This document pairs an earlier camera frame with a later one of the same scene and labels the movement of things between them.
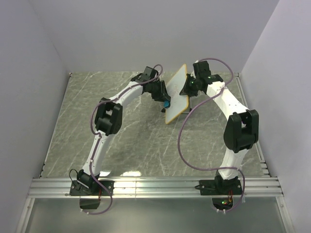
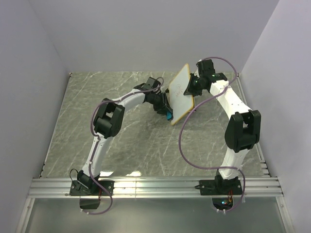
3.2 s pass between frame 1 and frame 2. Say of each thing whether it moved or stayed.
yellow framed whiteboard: moved
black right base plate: stayed
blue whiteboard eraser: moved
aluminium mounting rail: stayed
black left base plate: stayed
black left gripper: moved
